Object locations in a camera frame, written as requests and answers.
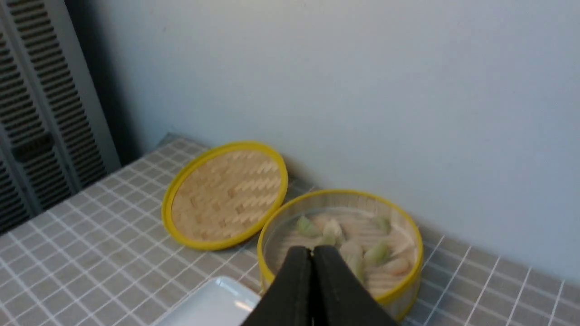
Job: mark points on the grey louvered cabinet door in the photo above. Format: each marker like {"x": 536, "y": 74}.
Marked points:
{"x": 55, "y": 140}

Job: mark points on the white square plate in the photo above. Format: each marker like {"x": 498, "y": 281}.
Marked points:
{"x": 221, "y": 301}

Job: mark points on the white dumpling centre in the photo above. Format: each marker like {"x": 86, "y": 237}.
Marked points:
{"x": 353, "y": 255}

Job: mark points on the green dumpling upright centre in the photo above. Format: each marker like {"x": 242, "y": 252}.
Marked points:
{"x": 332, "y": 233}

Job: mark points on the green dumpling left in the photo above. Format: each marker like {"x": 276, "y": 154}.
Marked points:
{"x": 307, "y": 228}

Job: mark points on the bamboo steamer lid yellow rim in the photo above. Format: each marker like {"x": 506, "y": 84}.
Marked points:
{"x": 225, "y": 196}

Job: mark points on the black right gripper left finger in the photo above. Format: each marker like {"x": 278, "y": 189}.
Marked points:
{"x": 286, "y": 301}

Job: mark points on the pink dumpling front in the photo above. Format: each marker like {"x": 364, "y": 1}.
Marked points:
{"x": 397, "y": 267}

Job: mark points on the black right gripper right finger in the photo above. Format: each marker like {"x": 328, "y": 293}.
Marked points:
{"x": 339, "y": 298}

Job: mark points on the green dumpling right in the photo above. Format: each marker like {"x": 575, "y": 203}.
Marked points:
{"x": 378, "y": 254}

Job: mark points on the bamboo steamer basket yellow rim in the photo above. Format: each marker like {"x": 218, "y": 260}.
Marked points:
{"x": 365, "y": 218}

